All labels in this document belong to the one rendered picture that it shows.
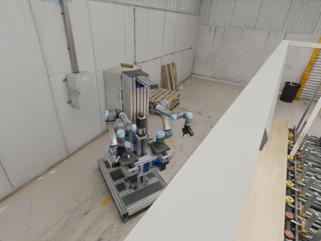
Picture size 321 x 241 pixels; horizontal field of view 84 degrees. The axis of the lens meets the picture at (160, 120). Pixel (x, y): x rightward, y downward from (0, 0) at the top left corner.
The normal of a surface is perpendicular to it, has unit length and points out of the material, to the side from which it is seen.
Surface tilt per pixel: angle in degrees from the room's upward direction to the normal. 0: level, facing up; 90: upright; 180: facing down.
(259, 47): 90
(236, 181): 0
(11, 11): 90
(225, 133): 0
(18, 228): 0
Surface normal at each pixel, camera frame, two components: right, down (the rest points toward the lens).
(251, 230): 0.06, -0.87
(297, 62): -0.47, 0.41
